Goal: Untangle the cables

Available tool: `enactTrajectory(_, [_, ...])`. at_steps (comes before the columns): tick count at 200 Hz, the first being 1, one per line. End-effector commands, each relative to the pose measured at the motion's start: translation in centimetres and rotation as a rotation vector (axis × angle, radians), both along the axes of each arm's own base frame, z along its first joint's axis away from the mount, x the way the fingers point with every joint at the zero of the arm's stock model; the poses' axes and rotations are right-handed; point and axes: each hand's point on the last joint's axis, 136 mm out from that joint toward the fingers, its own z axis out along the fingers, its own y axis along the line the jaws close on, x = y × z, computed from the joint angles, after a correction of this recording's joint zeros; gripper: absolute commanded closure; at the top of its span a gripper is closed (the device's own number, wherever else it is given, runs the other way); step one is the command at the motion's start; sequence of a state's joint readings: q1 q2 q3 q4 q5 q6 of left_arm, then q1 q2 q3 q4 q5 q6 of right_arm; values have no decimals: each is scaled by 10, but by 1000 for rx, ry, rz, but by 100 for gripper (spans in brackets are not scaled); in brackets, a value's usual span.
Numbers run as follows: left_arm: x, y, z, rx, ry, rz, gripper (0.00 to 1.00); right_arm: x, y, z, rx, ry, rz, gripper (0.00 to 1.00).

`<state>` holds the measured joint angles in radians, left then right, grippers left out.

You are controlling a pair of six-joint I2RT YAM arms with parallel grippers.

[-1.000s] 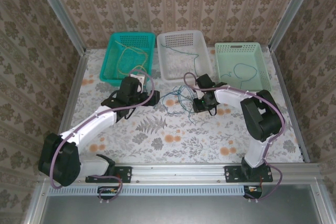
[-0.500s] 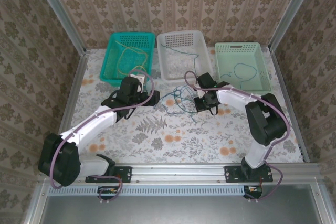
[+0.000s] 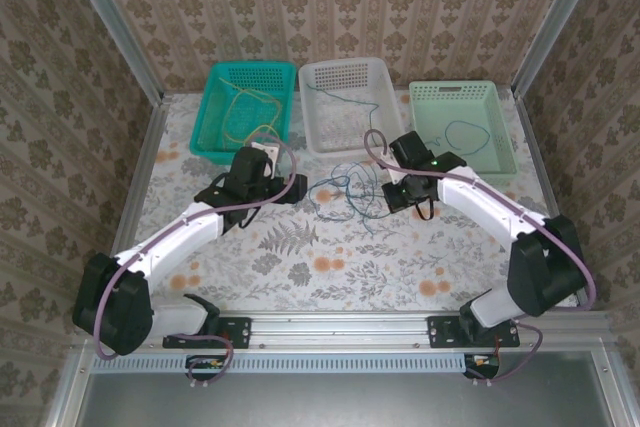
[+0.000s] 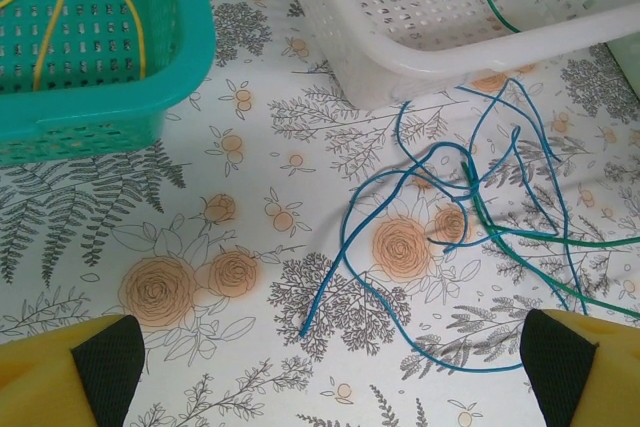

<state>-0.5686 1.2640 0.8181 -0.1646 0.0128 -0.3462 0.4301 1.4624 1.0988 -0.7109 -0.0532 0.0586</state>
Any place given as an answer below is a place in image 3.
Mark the white plastic basket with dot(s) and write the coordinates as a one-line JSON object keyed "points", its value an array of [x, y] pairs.
{"points": [[345, 122]]}

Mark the teal plastic basket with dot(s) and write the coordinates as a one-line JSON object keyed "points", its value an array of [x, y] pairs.
{"points": [[210, 112]]}

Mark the floral table cover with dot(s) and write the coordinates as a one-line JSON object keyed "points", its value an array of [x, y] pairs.
{"points": [[350, 277]]}

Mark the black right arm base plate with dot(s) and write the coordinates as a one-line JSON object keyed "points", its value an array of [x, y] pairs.
{"points": [[442, 332]]}

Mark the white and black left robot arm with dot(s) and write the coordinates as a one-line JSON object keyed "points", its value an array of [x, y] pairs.
{"points": [[170, 242]]}

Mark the aluminium frame post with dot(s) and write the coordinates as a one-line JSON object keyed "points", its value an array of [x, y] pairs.
{"points": [[555, 22], [115, 32]]}

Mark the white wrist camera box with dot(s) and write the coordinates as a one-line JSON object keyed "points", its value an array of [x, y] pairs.
{"points": [[394, 177], [265, 152]]}

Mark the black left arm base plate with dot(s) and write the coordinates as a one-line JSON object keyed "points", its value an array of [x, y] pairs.
{"points": [[235, 332]]}

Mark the aluminium table side rail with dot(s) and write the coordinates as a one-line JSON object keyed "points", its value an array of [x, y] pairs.
{"points": [[537, 157], [150, 147]]}

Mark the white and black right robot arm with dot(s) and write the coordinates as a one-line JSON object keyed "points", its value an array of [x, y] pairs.
{"points": [[480, 202]]}

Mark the mint green plastic basket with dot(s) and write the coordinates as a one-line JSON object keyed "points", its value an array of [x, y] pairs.
{"points": [[465, 102]]}

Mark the aluminium mounting rail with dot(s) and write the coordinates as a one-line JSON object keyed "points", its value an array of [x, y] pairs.
{"points": [[340, 332]]}

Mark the grey metal front panel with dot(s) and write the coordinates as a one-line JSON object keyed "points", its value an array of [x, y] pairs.
{"points": [[325, 402]]}

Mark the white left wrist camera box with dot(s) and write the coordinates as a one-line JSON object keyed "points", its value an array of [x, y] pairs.
{"points": [[265, 152]]}

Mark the black connector board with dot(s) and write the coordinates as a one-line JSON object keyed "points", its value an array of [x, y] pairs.
{"points": [[482, 367], [202, 369]]}

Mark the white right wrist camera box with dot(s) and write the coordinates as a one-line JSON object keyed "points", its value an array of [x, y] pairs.
{"points": [[394, 177]]}

